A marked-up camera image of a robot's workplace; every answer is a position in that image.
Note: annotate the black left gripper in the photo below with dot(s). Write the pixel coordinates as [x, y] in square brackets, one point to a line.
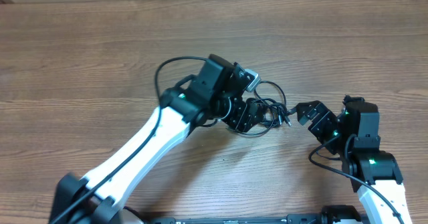
[242, 116]

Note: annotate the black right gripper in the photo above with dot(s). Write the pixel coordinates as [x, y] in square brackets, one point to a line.
[313, 109]

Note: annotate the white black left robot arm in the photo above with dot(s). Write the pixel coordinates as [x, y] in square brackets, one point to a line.
[101, 194]

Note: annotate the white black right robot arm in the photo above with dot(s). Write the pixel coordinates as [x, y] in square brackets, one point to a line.
[350, 146]

